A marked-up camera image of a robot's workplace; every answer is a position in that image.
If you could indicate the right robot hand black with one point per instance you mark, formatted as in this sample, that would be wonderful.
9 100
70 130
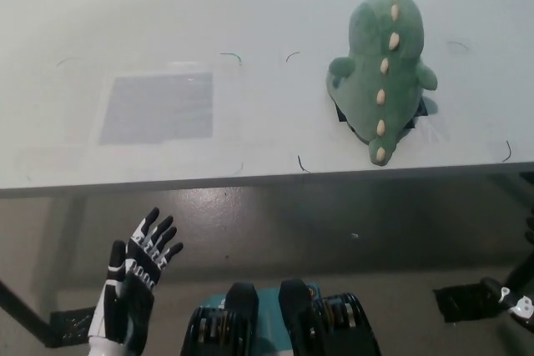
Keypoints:
521 308

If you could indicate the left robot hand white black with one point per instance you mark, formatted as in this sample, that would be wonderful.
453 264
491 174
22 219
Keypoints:
133 289

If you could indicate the green plush dinosaur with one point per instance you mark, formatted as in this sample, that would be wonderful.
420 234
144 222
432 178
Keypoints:
367 81

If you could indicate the black table leg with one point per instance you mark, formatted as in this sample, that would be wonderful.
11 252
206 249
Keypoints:
25 310
519 266

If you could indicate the robot body black teal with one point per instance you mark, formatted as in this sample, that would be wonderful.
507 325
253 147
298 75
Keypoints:
300 318

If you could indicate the grey tape patch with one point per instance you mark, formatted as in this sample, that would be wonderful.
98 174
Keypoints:
158 108

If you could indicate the black tape patch on table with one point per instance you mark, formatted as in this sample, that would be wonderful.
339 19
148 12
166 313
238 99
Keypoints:
423 108

